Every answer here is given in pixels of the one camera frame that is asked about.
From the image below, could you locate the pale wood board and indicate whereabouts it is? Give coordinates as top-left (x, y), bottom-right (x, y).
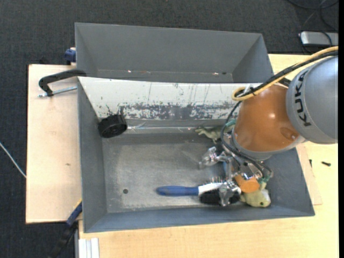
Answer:
top-left (25, 64), bottom-right (83, 224)

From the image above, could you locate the grey metal bin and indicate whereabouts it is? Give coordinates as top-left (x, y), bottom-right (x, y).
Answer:
top-left (74, 22), bottom-right (316, 233)

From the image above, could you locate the black round disc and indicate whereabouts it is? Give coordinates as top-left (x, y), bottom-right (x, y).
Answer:
top-left (97, 114), bottom-right (128, 139)

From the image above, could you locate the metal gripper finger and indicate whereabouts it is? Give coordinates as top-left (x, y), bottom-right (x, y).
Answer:
top-left (218, 181), bottom-right (241, 206)
top-left (198, 147), bottom-right (231, 170)

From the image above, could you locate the blue handled brush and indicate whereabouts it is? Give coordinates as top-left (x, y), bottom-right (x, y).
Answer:
top-left (156, 177), bottom-right (241, 206)

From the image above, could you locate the green toy dinosaur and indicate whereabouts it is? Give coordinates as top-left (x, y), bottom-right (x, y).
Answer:
top-left (195, 126), bottom-right (230, 145)

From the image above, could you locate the pale green toy frog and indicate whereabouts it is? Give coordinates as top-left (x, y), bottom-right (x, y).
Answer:
top-left (239, 189), bottom-right (272, 208)

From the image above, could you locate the orange rounded object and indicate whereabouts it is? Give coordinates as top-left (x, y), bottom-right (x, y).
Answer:
top-left (234, 174), bottom-right (261, 194)

